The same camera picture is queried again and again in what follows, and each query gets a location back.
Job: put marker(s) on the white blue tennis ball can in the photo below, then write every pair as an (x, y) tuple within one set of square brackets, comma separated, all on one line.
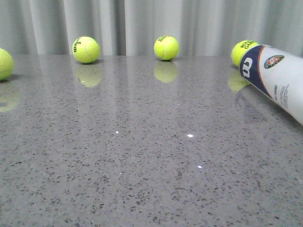
[(278, 75)]

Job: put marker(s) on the centre yellow tennis ball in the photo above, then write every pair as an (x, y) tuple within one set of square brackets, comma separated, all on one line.
[(166, 48)]

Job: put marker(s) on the yellow Wilson tennis ball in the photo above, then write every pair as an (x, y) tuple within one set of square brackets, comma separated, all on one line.
[(85, 49)]

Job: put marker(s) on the right yellow tennis ball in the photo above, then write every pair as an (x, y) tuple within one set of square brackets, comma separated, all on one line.
[(239, 49)]

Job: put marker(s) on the far left yellow tennis ball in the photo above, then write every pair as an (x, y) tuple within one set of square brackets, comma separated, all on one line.
[(6, 64)]

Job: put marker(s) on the grey pleated curtain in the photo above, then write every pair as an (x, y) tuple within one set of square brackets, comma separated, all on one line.
[(130, 27)]

